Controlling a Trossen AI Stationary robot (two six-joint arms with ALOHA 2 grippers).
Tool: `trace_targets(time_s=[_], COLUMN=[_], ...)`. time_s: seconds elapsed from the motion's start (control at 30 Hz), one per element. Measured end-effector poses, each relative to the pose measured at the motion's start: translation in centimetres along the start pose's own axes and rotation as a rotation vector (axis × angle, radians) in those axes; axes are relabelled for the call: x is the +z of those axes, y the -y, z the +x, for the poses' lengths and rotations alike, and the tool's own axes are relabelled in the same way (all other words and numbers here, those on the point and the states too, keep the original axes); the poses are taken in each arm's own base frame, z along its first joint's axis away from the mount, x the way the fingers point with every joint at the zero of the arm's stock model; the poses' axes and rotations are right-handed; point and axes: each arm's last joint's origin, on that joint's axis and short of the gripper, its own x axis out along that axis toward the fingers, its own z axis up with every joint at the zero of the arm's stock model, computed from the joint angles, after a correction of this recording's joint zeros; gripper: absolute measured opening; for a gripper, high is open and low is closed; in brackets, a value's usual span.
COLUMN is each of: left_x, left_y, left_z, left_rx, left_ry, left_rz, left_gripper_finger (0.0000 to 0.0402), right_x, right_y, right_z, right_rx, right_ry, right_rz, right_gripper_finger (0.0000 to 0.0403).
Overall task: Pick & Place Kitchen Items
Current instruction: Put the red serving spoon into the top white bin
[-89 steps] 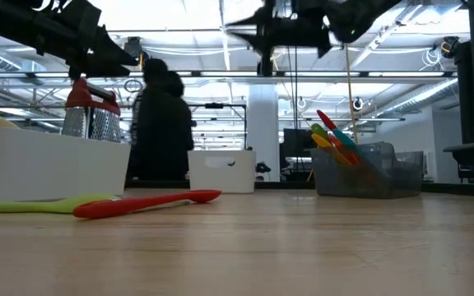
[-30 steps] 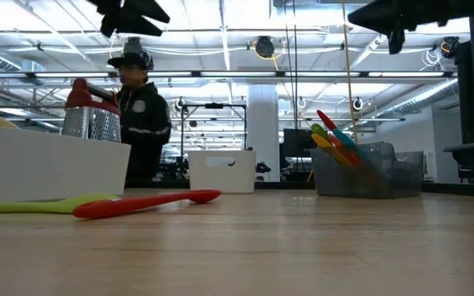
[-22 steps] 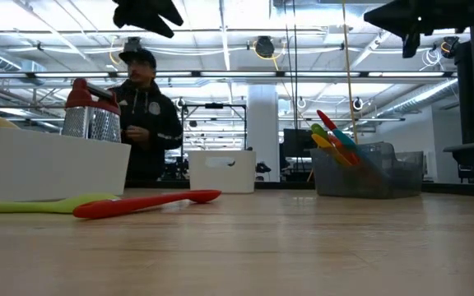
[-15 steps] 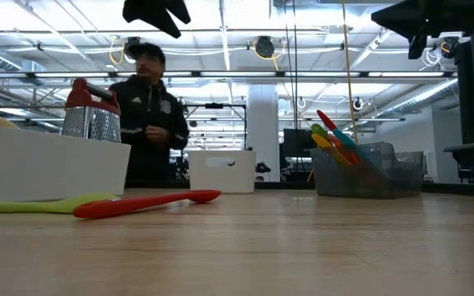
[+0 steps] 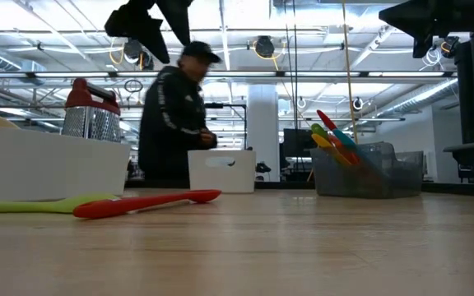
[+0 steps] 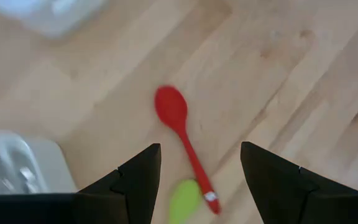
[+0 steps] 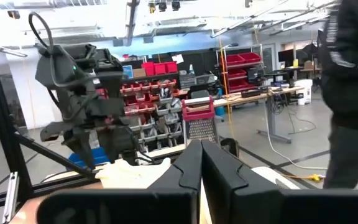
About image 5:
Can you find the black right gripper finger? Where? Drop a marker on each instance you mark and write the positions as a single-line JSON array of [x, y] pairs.
[[414, 16], [422, 45]]

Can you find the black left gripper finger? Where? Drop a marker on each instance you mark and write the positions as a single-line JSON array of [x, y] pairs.
[[152, 37], [179, 16]]

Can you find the blue silicone spatula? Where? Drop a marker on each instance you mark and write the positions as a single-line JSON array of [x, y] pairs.
[[344, 139]]

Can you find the green silicone spatula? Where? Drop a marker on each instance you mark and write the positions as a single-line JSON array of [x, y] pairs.
[[319, 130]]

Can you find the orange silicone spatula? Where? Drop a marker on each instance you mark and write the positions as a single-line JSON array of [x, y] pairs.
[[346, 155]]

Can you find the grey translucent plastic bin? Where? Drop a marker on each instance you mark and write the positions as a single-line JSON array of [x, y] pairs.
[[385, 177]]

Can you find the yellow silicone spatula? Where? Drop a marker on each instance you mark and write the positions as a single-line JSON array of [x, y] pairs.
[[321, 141]]

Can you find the red silicone spoon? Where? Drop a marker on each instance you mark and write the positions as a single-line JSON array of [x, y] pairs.
[[105, 207]]

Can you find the light green silicone spoon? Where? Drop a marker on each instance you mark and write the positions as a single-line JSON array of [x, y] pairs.
[[35, 205]]

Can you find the person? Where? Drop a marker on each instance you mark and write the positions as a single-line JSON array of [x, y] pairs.
[[171, 123]]

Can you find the long light bar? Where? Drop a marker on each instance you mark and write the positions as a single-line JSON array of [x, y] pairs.
[[303, 74]]

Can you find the white square pillar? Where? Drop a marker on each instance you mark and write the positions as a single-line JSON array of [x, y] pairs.
[[263, 131]]

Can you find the glossy white plastic bin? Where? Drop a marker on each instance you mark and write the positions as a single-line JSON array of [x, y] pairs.
[[220, 177]]

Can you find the dark background screen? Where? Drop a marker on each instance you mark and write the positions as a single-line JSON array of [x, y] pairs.
[[294, 144]]

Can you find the frosted white plastic bin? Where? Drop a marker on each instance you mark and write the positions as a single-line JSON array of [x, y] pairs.
[[47, 164]]

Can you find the black frame stand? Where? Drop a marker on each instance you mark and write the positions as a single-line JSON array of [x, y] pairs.
[[245, 123]]

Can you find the black aluminium rig frame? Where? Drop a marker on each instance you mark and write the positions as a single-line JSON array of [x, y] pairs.
[[459, 190]]

